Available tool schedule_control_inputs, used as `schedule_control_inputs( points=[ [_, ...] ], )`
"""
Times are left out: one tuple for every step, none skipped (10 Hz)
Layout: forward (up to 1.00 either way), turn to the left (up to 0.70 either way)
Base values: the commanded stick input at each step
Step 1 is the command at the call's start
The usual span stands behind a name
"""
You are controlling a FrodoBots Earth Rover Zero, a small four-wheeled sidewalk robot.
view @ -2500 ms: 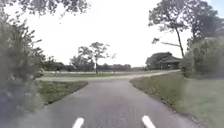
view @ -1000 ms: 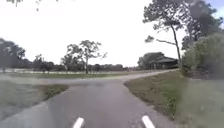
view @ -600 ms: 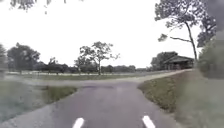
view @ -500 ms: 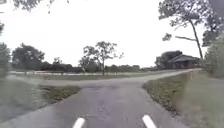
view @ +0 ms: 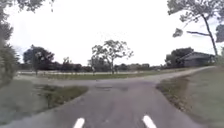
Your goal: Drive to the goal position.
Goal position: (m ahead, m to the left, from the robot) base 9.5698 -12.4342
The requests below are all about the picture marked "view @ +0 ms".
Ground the sparse leafy tree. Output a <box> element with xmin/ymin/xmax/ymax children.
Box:
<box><xmin>90</xmin><ymin>39</ymin><xmax>135</xmax><ymax>75</ymax></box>

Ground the long grass strip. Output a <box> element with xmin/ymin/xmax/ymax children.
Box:
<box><xmin>16</xmin><ymin>68</ymin><xmax>188</xmax><ymax>81</ymax></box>

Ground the grey asphalt path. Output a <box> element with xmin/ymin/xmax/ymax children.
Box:
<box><xmin>0</xmin><ymin>65</ymin><xmax>218</xmax><ymax>128</ymax></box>

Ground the row of distant trees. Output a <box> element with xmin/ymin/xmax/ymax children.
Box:
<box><xmin>53</xmin><ymin>56</ymin><xmax>162</xmax><ymax>73</ymax></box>

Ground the robot's own part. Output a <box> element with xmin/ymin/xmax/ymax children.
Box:
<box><xmin>141</xmin><ymin>114</ymin><xmax>158</xmax><ymax>128</ymax></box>
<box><xmin>72</xmin><ymin>117</ymin><xmax>86</xmax><ymax>128</ymax></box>

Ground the dark round tree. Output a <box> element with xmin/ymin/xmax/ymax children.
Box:
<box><xmin>22</xmin><ymin>44</ymin><xmax>56</xmax><ymax>73</ymax></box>

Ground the grey building with pitched roof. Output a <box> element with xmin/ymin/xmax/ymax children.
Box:
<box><xmin>181</xmin><ymin>51</ymin><xmax>216</xmax><ymax>69</ymax></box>

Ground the grass verge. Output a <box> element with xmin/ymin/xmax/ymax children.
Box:
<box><xmin>155</xmin><ymin>66</ymin><xmax>224</xmax><ymax>128</ymax></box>

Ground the grass area with bare patches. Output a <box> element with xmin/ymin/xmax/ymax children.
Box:
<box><xmin>0</xmin><ymin>79</ymin><xmax>90</xmax><ymax>126</ymax></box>

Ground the tall thin-trunked tree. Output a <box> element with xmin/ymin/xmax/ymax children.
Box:
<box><xmin>166</xmin><ymin>0</ymin><xmax>224</xmax><ymax>58</ymax></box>

